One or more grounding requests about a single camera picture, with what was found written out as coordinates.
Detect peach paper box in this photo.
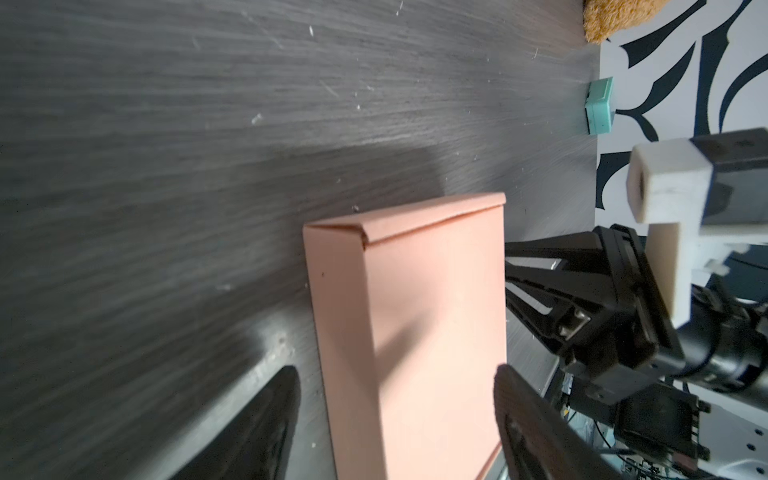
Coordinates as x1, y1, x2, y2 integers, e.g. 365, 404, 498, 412
303, 193, 507, 479

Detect small green alarm clock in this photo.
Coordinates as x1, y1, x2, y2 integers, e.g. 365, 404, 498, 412
585, 77, 614, 136

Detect brown teddy bear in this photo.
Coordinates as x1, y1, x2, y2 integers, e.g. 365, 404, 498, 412
583, 0, 668, 44

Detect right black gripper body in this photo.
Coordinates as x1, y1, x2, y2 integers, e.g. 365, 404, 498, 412
560, 226, 767, 410

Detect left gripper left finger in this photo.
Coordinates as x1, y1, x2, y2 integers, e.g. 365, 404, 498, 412
174, 365, 301, 479

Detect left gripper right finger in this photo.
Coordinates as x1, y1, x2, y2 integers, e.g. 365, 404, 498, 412
493, 364, 620, 480

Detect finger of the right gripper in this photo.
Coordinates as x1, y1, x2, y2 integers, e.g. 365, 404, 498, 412
505, 263, 606, 354
505, 232, 606, 270

